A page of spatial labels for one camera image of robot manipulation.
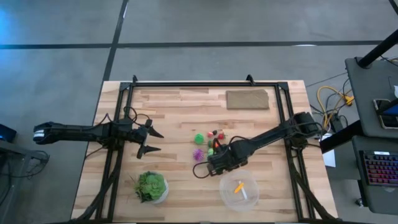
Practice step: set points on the light green toy fruit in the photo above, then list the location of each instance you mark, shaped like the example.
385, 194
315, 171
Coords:
210, 152

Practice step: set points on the clear plastic tupperware bowl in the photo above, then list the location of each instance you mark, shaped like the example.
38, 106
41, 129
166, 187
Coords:
227, 196

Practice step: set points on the brown folded cloth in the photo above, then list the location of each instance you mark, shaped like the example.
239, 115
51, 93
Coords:
247, 99

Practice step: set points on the yellow toy banana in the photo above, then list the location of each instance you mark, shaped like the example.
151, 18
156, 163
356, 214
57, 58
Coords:
238, 188

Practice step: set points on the black device with blue light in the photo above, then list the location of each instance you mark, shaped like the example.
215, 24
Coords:
7, 133

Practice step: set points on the green spiky toy ball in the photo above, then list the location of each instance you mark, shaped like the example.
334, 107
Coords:
199, 138

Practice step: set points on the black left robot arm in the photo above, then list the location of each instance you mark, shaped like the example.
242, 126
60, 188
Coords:
77, 132

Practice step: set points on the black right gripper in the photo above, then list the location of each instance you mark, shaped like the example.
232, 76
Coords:
228, 157

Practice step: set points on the green succulent plant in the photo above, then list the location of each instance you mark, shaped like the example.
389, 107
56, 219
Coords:
150, 186

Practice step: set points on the backlit rainbow keyboard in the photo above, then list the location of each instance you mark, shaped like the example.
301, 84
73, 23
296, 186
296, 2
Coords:
381, 168

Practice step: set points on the black power strip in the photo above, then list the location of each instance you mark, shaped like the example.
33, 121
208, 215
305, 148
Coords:
335, 123

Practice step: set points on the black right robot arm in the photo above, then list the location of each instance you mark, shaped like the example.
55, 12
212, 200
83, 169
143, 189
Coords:
270, 133

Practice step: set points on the grey desk with keyboard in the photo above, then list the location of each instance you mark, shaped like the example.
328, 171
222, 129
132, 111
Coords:
357, 174

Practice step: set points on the pink toy raspberry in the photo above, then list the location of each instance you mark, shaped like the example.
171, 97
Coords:
210, 134

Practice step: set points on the black round pole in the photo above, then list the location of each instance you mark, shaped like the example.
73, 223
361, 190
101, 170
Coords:
377, 49

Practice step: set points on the smartphone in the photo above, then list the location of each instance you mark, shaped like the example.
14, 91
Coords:
384, 116

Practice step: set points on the black aluminium table frame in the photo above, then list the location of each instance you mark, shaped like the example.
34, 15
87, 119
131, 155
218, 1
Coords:
202, 84

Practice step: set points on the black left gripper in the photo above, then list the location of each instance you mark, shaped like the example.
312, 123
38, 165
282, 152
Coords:
142, 135

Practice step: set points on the white plant pot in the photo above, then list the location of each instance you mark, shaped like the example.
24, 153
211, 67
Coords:
165, 193

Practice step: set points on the dark grey side stand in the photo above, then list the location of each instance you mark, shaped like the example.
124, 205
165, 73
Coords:
21, 149

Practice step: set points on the purple spiky toy ball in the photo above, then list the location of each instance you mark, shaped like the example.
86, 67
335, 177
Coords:
198, 154

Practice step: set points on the grey desk with phone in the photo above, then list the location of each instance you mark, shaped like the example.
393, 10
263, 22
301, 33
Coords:
363, 93

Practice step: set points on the black diagonal beam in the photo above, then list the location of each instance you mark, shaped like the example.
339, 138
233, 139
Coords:
340, 137

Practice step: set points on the small dark green toy vegetable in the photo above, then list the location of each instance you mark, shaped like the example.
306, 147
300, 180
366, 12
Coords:
210, 143

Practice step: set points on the white paper sheet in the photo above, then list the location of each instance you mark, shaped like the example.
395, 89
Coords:
329, 158

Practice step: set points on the red toy strawberry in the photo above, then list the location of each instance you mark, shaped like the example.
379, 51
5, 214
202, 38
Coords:
221, 136

